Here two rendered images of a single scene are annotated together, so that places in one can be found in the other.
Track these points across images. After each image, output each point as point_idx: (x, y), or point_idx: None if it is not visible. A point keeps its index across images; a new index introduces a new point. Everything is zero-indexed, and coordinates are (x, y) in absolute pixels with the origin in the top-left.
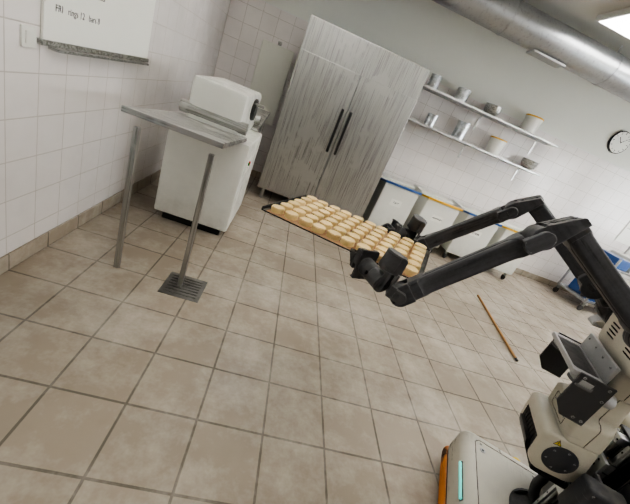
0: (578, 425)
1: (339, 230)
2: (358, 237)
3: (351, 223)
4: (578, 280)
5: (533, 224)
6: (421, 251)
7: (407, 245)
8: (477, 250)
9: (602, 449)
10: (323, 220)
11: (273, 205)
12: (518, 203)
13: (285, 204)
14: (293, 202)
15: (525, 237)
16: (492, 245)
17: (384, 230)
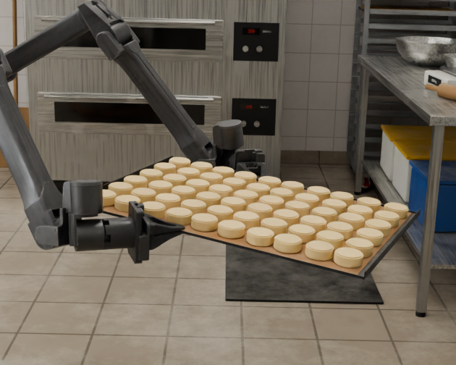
0: None
1: (284, 188)
2: (250, 183)
3: (255, 206)
4: None
5: (111, 29)
6: (122, 182)
7: (145, 188)
8: (155, 77)
9: None
10: (313, 199)
11: (404, 206)
12: None
13: (389, 214)
14: (380, 222)
15: (121, 42)
16: (149, 64)
17: (177, 208)
